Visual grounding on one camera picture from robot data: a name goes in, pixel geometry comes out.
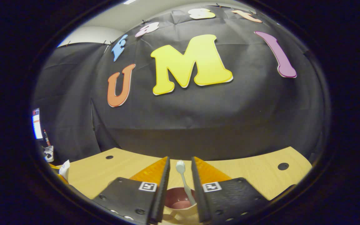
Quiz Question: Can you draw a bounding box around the beige cup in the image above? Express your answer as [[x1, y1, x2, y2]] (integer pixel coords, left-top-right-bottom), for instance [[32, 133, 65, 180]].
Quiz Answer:
[[163, 187, 199, 225]]

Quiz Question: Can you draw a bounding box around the pale green toothbrush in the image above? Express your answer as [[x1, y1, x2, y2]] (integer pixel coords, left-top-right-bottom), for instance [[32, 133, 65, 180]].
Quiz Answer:
[[176, 160, 197, 206]]

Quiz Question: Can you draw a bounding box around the computer monitor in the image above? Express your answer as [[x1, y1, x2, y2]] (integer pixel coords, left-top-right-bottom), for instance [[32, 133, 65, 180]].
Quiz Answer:
[[32, 108, 44, 140]]

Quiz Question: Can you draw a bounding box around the black backdrop cloth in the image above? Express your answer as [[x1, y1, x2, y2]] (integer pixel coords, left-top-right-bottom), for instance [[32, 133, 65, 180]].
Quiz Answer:
[[33, 3, 327, 163]]

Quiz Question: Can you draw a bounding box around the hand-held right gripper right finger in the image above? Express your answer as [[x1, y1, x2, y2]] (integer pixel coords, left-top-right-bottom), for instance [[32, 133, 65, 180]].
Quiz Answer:
[[191, 156, 269, 224]]

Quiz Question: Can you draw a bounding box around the wooden desktop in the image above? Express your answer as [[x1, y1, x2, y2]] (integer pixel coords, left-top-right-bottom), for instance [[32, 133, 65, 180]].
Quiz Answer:
[[53, 146, 313, 225]]

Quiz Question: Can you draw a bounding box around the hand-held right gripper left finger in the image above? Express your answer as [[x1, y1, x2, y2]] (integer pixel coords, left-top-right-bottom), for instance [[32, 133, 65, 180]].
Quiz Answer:
[[92, 156, 171, 225]]

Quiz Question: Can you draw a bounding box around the white toothpaste tube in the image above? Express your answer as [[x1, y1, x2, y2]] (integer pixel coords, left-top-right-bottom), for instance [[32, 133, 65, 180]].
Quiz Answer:
[[59, 160, 71, 182]]

